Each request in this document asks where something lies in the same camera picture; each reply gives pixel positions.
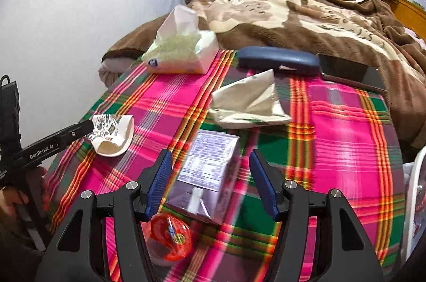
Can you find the soft tissue pack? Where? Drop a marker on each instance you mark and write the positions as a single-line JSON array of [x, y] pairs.
[[179, 48]]

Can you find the person's left hand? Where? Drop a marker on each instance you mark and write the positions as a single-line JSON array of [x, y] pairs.
[[40, 182]]

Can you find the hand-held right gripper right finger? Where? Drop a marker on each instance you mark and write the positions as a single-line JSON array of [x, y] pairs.
[[261, 183]]

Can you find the cream crumpled wrapper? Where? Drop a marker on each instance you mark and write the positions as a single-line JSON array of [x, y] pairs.
[[246, 102]]

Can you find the pink pillow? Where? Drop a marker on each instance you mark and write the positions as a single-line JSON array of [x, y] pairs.
[[416, 37]]

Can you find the white round trash bin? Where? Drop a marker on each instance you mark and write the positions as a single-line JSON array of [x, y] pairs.
[[414, 202]]

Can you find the navy glasses case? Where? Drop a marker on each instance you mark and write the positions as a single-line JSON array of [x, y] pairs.
[[276, 59]]

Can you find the crushed white paper cup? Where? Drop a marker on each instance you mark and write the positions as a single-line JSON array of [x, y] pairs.
[[111, 138]]

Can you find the pink green plaid cloth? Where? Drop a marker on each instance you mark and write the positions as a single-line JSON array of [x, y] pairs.
[[332, 142]]

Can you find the black tablet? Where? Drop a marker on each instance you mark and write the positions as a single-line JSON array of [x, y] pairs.
[[349, 72]]

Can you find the wooden bed headboard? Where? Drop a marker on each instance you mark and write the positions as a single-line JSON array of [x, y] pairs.
[[411, 8]]

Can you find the purple drink carton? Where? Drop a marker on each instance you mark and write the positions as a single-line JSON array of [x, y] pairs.
[[206, 168]]

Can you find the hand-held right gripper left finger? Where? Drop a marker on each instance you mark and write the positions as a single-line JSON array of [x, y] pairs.
[[159, 183]]

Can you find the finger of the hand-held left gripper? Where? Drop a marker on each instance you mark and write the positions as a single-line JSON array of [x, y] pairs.
[[75, 133]]

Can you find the brown beige printed blanket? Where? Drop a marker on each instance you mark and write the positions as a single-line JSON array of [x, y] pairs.
[[299, 18]]

